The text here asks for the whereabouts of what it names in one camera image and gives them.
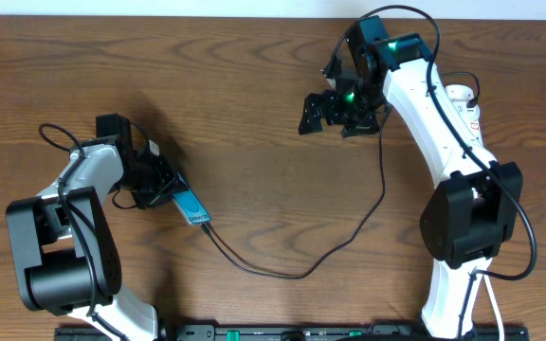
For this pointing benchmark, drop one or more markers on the white power strip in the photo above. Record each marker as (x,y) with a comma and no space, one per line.
(471,119)

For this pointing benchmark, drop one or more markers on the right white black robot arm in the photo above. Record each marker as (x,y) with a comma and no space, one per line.
(475,201)

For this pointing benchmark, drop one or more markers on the blue screen Galaxy smartphone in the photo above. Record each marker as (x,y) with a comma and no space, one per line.
(189,205)

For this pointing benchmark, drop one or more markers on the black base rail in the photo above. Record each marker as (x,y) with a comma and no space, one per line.
(375,332)

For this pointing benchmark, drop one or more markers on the white USB charger plug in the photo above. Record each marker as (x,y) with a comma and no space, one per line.
(461,93)

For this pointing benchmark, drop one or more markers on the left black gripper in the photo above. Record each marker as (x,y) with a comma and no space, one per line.
(165,185)

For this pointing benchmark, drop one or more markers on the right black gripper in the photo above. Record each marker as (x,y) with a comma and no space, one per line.
(312,109)

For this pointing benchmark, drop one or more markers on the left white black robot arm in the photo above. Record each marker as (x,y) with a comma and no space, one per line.
(65,259)

